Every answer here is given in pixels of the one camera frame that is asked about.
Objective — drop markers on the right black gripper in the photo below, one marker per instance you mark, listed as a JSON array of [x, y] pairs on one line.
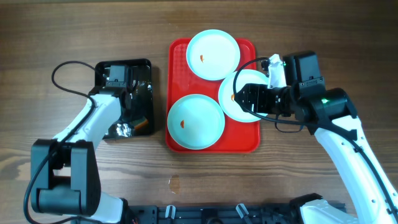
[[260, 106]]

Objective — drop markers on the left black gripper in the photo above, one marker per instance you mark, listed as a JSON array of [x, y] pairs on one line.
[[138, 111]]

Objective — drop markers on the green and orange sponge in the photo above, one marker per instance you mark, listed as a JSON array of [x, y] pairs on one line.
[[140, 123]]

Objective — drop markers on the light blue plate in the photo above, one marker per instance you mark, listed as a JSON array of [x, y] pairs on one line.
[[195, 122], [213, 54], [226, 97]]

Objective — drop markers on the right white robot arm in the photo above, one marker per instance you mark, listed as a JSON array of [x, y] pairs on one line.
[[300, 98]]

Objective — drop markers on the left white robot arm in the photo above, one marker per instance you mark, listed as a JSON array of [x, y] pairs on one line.
[[64, 171]]

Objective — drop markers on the black rectangular water tray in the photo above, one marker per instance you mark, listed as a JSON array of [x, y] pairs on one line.
[[143, 93]]

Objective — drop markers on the red plastic tray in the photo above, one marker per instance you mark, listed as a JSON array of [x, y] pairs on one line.
[[237, 137]]

